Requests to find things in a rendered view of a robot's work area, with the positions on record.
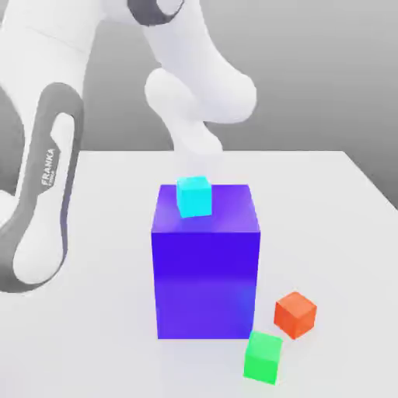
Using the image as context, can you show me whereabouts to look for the large blue box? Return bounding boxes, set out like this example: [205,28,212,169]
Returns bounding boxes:
[151,183,261,340]

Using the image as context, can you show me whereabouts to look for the small green cube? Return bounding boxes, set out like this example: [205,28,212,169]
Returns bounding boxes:
[243,330,284,386]

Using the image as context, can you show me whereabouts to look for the small cyan cube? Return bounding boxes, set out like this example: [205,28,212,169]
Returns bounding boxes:
[176,175,213,219]

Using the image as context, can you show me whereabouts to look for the small orange cube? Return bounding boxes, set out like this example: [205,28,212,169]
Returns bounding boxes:
[273,291,318,340]

